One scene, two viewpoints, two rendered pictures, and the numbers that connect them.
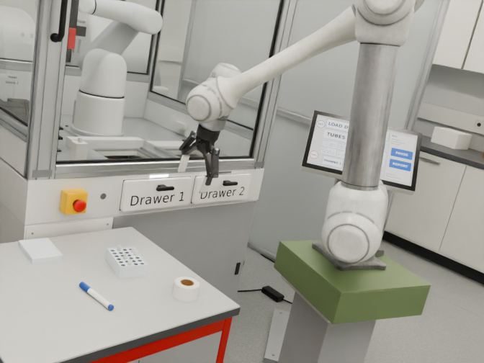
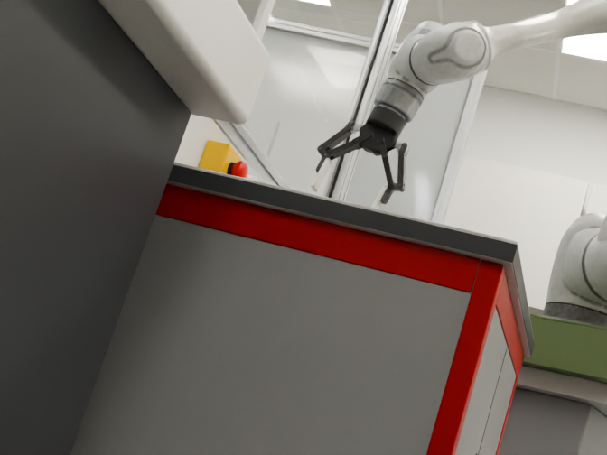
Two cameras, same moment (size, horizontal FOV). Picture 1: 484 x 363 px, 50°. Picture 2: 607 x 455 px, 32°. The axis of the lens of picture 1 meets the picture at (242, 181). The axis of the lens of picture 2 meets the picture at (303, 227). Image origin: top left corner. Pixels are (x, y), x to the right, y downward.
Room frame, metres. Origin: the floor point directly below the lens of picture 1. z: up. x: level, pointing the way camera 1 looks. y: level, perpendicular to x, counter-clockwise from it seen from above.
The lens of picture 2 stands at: (-0.16, 1.14, 0.41)
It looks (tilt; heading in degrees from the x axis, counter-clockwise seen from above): 13 degrees up; 334
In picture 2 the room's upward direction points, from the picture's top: 18 degrees clockwise
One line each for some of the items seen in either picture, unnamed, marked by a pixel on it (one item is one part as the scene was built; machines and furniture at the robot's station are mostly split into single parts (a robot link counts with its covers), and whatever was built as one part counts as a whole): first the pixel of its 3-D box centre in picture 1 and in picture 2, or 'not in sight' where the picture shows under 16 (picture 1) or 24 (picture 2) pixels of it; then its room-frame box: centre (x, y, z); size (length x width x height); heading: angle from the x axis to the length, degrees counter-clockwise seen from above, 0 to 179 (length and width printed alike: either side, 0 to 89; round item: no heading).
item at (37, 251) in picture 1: (39, 250); not in sight; (1.37, 0.54, 0.77); 0.13 x 0.09 x 0.02; 42
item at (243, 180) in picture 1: (222, 188); not in sight; (2.01, 0.07, 0.87); 0.29 x 0.02 x 0.11; 136
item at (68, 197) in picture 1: (74, 202); (219, 167); (1.53, 0.51, 0.88); 0.07 x 0.05 x 0.07; 136
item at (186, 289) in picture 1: (186, 289); not in sight; (1.30, 0.09, 0.78); 0.07 x 0.07 x 0.04
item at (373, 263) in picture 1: (354, 249); (581, 329); (1.57, -0.40, 0.89); 0.22 x 0.18 x 0.06; 115
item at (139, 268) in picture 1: (126, 261); not in sight; (1.39, 0.29, 0.78); 0.12 x 0.08 x 0.04; 35
